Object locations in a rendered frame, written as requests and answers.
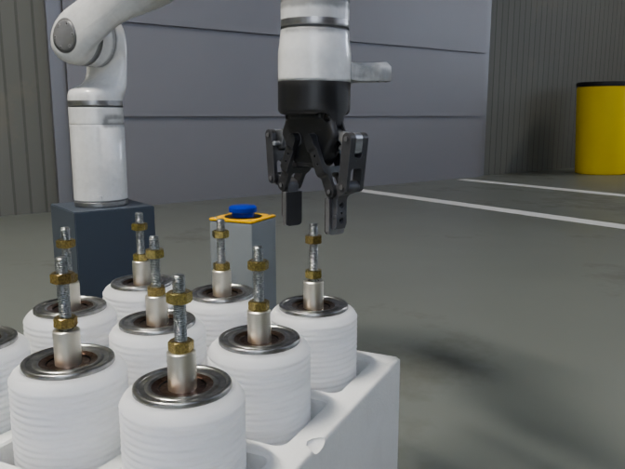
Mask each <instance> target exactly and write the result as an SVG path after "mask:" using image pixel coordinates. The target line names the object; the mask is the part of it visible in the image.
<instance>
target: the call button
mask: <svg viewBox="0 0 625 469"><path fill-rule="evenodd" d="M229 212H231V213H232V216H233V217H235V218H249V217H254V212H257V207H256V206H255V205H249V204H240V205H231V206H229Z"/></svg>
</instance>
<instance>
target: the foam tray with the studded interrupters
mask: <svg viewBox="0 0 625 469"><path fill-rule="evenodd" d="M356 355H357V357H356V361H357V362H356V378H354V379H353V380H352V381H351V382H350V383H349V384H348V385H347V386H346V387H345V388H344V389H343V390H342V391H341V392H338V393H326V392H321V391H315V390H311V421H310V422H309V423H308V424H307V425H306V426H305V427H304V428H303V429H302V430H301V431H300V432H299V433H298V434H297V435H296V436H295V437H293V438H292V439H291V440H290V441H289V442H288V443H287V444H284V445H281V446H273V445H268V444H264V443H260V442H257V441H253V440H249V439H247V440H246V469H397V459H398V423H399V386H400V359H398V358H397V357H396V356H391V355H380V354H374V353H369V352H363V351H357V353H356ZM12 440H13V438H12V431H11V430H9V431H7V432H5V433H3V434H1V435H0V469H22V468H19V467H17V466H15V463H14V451H13V443H12ZM121 455H122V453H121V454H119V455H118V456H116V457H115V458H113V459H112V460H110V461H109V462H107V463H105V464H104V465H102V467H100V468H99V469H122V457H121Z"/></svg>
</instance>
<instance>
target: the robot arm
mask: <svg viewBox="0 0 625 469"><path fill-rule="evenodd" d="M172 1H174V0H77V1H75V2H74V3H73V4H71V5H70V6H68V7H67V8H66V9H65V10H63V11H62V12H61V13H60V15H59V16H58V17H57V19H56V20H55V22H54V24H53V27H52V31H51V36H50V42H51V47H52V49H53V51H54V53H55V54H56V55H57V57H58V58H59V59H61V60H63V61H65V62H67V63H70V64H73V65H78V66H86V79H85V81H84V82H83V83H82V84H81V85H79V86H78V87H74V88H72V89H70V90H69V91H68V94H67V102H68V106H69V107H68V115H69V128H70V143H71V157H72V171H73V200H74V206H75V207H78V208H114V207H121V206H125V205H127V204H128V195H127V174H126V140H125V125H124V107H123V106H124V104H123V99H124V96H125V93H126V35H125V31H124V28H123V26H122V23H123V22H125V21H127V20H130V19H133V18H135V17H137V16H139V15H142V14H145V13H147V12H150V11H153V10H155V9H157V8H159V7H163V6H165V5H167V4H169V3H171V2H172ZM281 29H282V30H281V31H280V41H279V48H278V112H279V113H280V114H284V115H285V116H286V122H285V125H284V128H283V129H267V130H266V132H265V139H266V153H267V167H268V179H269V182H270V183H275V184H276V185H278V187H279V189H280V190H281V191H282V217H283V224H284V225H288V226H292V225H299V224H301V217H302V191H299V189H300V187H301V185H302V183H303V180H304V177H305V175H306V173H308V172H309V171H310V170H311V168H314V170H315V174H316V176H317V177H318V178H320V179H321V180H322V183H323V185H324V189H325V192H326V196H327V197H329V198H325V233H326V234H327V235H339V234H342V233H343V232H344V228H345V226H346V223H347V219H346V218H347V215H346V214H347V198H348V196H349V195H350V194H354V193H357V192H361V191H362V190H363V188H364V180H365V172H366V155H367V146H368V135H367V134H366V133H365V132H348V131H347V130H346V127H345V125H344V116H345V115H346V114H348V113H349V112H350V109H351V84H354V83H379V82H385V83H387V82H391V80H392V66H391V65H390V64H389V63H388V62H386V61H385V62H352V52H351V43H350V31H349V30H350V0H281ZM278 160H279V161H280V162H281V165H280V167H281V169H282V172H277V161H278ZM293 161H294V162H293ZM333 163H334V165H335V166H331V165H332V164H333ZM352 170H353V174H352V181H351V172H352ZM294 173H295V175H294V178H293V177H292V175H293V174H294ZM333 177H334V178H335V179H336V181H337V184H336V185H335V182H334V180H333Z"/></svg>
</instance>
